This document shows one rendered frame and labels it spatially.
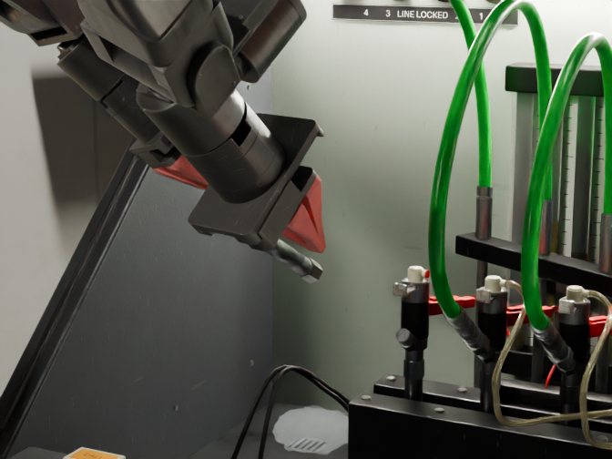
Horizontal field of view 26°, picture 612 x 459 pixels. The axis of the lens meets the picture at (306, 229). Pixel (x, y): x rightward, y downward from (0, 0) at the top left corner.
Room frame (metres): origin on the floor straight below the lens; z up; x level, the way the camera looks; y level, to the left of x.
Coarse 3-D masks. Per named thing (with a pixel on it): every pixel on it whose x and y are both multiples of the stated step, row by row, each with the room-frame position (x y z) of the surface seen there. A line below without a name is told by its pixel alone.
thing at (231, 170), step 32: (256, 128) 0.90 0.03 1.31; (288, 128) 0.95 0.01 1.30; (320, 128) 0.94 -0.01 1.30; (192, 160) 0.90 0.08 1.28; (224, 160) 0.89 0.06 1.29; (256, 160) 0.90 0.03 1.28; (288, 160) 0.92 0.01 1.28; (224, 192) 0.91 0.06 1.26; (256, 192) 0.91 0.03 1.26; (192, 224) 0.93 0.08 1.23; (224, 224) 0.91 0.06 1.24; (256, 224) 0.89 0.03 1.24
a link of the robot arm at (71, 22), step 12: (48, 0) 1.12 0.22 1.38; (60, 0) 1.13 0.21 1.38; (72, 0) 1.14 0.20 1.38; (60, 12) 1.13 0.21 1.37; (72, 12) 1.14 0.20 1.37; (60, 24) 1.13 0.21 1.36; (72, 24) 1.13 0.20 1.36; (36, 36) 1.19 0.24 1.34; (48, 36) 1.17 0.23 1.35; (60, 36) 1.15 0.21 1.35; (72, 36) 1.14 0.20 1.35
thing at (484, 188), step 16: (464, 16) 1.41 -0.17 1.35; (464, 32) 1.42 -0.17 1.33; (480, 80) 1.43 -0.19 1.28; (480, 96) 1.43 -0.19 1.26; (480, 112) 1.43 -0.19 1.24; (480, 128) 1.44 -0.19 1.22; (480, 144) 1.44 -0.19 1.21; (480, 160) 1.44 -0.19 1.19; (480, 176) 1.44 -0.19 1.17; (480, 192) 1.44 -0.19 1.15
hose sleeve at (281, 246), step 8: (280, 240) 1.24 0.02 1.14; (280, 248) 1.24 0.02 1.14; (288, 248) 1.25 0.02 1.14; (272, 256) 1.24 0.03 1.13; (280, 256) 1.24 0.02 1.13; (288, 256) 1.25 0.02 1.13; (296, 256) 1.25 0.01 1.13; (304, 256) 1.27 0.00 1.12; (288, 264) 1.25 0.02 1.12; (296, 264) 1.25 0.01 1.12; (304, 264) 1.26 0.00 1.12; (304, 272) 1.26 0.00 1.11
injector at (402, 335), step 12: (420, 288) 1.25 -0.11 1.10; (408, 300) 1.25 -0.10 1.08; (420, 300) 1.25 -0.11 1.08; (408, 312) 1.25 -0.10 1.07; (420, 312) 1.25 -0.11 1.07; (408, 324) 1.25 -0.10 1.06; (420, 324) 1.25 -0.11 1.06; (396, 336) 1.24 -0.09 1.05; (408, 336) 1.23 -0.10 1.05; (420, 336) 1.25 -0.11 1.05; (408, 348) 1.24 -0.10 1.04; (420, 348) 1.25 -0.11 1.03; (408, 360) 1.26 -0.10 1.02; (420, 360) 1.26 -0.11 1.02; (408, 372) 1.26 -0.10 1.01; (420, 372) 1.26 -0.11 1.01; (408, 384) 1.26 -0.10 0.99; (420, 384) 1.26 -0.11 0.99; (408, 396) 1.26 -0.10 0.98; (420, 396) 1.26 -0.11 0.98
